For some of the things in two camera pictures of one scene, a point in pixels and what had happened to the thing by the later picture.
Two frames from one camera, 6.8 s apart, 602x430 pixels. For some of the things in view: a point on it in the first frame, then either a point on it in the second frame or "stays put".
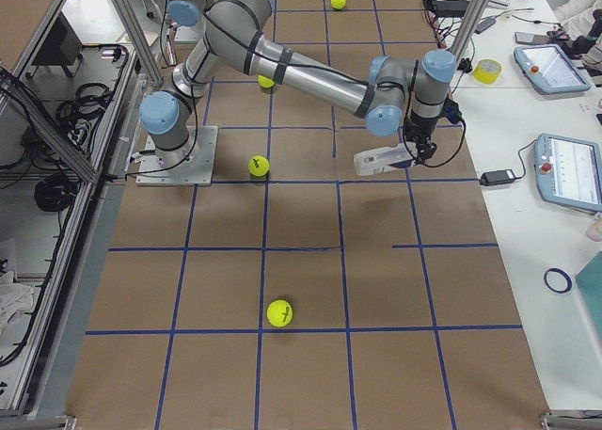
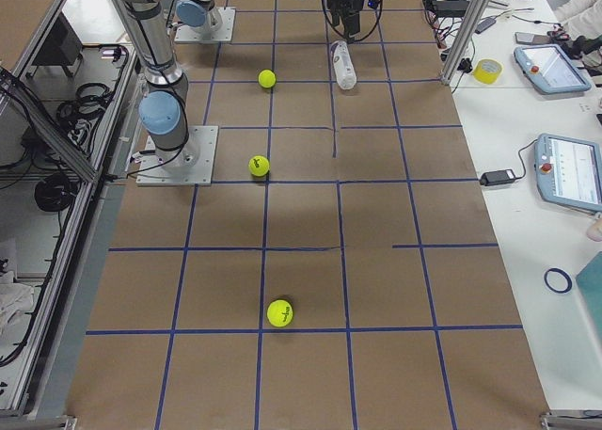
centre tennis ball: (265, 81) stays put
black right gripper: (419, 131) -> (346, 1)
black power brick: (451, 7) stays put
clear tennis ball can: (376, 161) -> (344, 66)
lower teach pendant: (568, 171) stays put
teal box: (590, 281) stays put
